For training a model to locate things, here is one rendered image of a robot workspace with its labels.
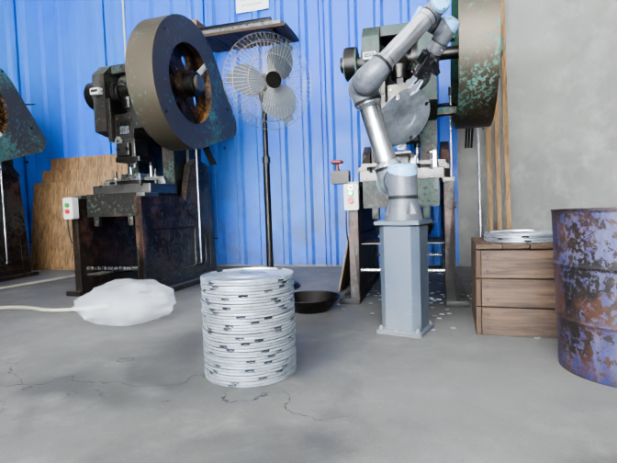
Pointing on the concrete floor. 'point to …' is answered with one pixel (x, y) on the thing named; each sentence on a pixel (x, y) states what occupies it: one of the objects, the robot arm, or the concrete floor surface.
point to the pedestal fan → (278, 96)
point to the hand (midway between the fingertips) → (411, 92)
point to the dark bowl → (314, 301)
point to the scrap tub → (587, 291)
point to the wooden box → (513, 288)
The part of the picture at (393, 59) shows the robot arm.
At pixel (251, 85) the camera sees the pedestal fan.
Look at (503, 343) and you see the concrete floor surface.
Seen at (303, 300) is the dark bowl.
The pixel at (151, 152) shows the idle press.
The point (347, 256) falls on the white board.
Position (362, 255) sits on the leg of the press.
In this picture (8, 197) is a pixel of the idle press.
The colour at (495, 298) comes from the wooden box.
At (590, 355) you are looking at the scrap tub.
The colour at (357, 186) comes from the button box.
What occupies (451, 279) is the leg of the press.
